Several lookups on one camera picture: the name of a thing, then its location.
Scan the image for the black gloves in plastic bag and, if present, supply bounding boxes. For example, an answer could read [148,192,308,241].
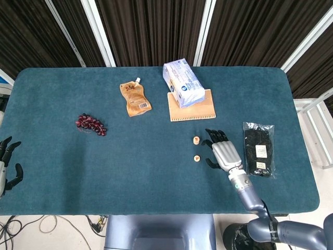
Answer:
[242,121,276,179]

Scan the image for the black floor cables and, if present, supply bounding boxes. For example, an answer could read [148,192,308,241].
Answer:
[0,215,24,250]

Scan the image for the black power plug cable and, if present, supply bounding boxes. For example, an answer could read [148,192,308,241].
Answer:
[85,215,109,238]

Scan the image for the white metal rack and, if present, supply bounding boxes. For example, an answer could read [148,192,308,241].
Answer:
[293,87,333,170]

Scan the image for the white blue tissue pack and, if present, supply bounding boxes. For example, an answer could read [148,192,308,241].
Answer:
[162,57,206,109]

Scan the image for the teal table cloth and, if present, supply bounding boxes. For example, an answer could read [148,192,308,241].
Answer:
[0,67,321,216]

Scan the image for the white frame with blue label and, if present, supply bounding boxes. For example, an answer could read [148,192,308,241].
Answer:
[0,68,15,91]

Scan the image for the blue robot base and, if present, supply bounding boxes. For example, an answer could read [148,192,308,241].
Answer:
[104,214,217,250]

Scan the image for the black arm cable with connector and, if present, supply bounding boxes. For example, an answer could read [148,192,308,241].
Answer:
[260,199,276,235]

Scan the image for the dark brown curtain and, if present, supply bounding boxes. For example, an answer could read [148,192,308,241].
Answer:
[0,0,333,99]

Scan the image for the white floor cable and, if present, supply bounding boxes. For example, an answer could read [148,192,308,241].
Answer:
[39,215,92,250]

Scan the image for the kraft spiral notebook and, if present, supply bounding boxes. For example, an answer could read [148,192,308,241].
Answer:
[167,89,217,122]

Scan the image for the white frame post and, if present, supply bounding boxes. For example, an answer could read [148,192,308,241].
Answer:
[80,0,117,68]
[44,0,87,68]
[280,5,333,73]
[194,0,217,67]

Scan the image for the black trash bin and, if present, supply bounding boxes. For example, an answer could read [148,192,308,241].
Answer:
[222,222,277,250]

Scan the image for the orange spout pouch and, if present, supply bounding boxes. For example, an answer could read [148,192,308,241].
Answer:
[119,77,153,117]

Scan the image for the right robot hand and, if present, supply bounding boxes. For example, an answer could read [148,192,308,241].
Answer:
[201,128,245,173]

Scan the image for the dark red grape bunch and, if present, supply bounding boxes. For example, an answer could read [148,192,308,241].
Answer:
[75,113,108,136]

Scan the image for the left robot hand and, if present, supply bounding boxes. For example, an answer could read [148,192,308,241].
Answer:
[0,136,24,198]

